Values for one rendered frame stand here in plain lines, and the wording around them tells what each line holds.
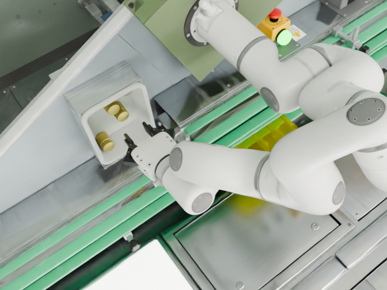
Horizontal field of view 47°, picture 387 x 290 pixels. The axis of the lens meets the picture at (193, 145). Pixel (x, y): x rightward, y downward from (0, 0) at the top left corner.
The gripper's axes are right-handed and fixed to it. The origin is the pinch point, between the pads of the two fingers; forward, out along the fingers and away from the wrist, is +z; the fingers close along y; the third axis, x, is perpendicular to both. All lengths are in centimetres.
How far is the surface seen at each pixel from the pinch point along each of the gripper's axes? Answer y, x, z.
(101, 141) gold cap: -7.8, -3.6, 10.5
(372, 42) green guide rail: 82, -20, 0
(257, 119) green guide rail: 33.2, -18.1, -1.1
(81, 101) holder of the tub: -7.6, 13.3, 5.4
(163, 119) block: 9.3, -5.6, 6.9
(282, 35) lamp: 51, -2, 6
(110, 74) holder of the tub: 1.8, 13.8, 8.4
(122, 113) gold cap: 0.1, 3.4, 6.7
